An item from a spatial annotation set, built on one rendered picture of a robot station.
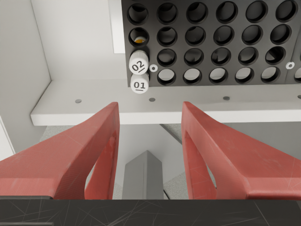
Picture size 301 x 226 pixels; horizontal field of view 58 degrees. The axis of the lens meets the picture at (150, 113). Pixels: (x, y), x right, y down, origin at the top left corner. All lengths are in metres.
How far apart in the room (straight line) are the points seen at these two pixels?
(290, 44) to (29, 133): 0.20
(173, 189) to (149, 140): 0.44
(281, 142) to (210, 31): 0.37
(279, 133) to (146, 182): 0.81
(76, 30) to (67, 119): 0.08
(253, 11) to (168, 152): 1.23
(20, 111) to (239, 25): 0.16
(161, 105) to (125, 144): 1.16
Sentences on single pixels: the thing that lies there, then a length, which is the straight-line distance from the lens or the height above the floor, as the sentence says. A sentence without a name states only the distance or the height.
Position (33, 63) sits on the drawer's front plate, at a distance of 0.25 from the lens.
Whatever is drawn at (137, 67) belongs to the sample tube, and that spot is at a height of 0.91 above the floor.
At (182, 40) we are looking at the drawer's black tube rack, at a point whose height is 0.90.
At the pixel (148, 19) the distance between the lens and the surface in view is 0.18.
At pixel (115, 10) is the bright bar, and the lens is 0.23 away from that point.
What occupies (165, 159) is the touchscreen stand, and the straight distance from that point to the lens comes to 1.44.
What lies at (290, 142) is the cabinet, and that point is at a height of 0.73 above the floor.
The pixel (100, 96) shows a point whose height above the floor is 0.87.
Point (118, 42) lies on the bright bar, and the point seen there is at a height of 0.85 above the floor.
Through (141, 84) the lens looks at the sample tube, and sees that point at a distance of 0.18.
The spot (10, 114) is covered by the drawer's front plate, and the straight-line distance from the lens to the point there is 0.21.
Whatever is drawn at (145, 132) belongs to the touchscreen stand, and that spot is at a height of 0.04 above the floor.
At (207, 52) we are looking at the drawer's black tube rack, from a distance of 0.19.
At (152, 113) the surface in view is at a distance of 0.21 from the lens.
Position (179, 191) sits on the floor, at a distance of 1.69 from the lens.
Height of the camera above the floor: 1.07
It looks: 56 degrees down
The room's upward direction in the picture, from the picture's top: 180 degrees counter-clockwise
